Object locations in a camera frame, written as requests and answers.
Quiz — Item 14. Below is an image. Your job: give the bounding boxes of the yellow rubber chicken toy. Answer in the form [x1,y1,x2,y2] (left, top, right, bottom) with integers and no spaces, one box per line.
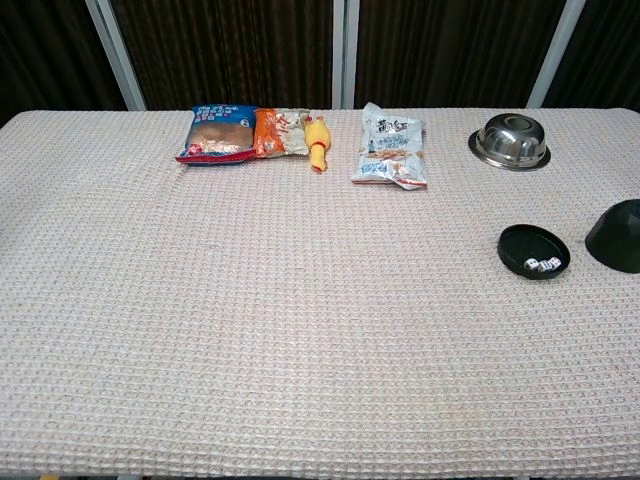
[303,114,333,174]

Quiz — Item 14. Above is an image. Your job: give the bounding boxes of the blue snack bag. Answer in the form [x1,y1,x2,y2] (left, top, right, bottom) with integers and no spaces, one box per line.
[174,103,259,165]

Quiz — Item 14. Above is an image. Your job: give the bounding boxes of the orange snack bag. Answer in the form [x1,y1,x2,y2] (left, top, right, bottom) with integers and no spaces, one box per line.
[252,107,312,159]

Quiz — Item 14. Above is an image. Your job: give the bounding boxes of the white partition frame post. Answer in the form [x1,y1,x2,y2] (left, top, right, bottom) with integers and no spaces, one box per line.
[526,0,587,110]
[83,0,147,112]
[331,0,362,110]

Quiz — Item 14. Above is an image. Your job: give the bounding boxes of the pink waffle tablecloth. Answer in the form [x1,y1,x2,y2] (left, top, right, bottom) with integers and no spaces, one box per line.
[0,106,640,477]

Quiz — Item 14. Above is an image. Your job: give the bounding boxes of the dark brown partition panel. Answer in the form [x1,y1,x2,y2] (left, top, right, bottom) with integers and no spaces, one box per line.
[109,0,335,112]
[543,0,640,110]
[353,0,567,110]
[0,0,127,127]

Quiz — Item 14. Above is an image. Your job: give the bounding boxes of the white snack bag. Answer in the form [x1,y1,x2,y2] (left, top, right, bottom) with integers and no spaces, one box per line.
[350,101,429,192]

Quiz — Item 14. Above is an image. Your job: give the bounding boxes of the black dice cup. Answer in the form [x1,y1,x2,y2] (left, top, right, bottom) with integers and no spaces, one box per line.
[583,198,640,275]

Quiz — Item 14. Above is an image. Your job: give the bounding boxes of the stainless steel bowl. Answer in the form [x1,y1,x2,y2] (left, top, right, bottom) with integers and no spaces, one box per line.
[467,112,552,173]

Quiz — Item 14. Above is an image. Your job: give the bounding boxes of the black dice tray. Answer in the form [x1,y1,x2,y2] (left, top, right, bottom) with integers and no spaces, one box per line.
[496,223,572,279]

